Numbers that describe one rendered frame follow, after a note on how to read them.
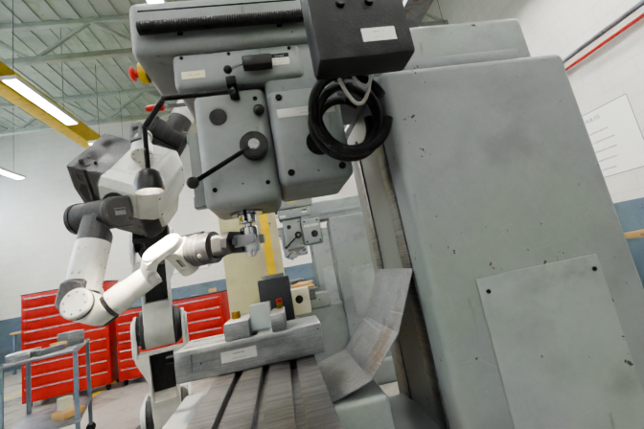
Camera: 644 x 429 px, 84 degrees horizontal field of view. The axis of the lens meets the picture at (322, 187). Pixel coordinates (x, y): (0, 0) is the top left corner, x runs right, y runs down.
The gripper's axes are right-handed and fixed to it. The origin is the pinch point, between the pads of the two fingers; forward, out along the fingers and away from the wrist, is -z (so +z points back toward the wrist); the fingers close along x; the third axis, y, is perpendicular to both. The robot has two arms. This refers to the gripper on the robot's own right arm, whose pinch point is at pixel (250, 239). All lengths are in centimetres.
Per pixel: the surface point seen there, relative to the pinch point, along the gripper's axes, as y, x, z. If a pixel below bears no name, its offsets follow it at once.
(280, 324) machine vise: 21.8, -2.9, -6.8
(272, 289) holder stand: 16.0, 41.3, 16.1
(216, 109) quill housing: -33.4, -10.8, -1.0
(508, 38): -46, 25, -80
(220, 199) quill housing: -9.9, -11.1, 0.4
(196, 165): -22.0, -6.5, 9.5
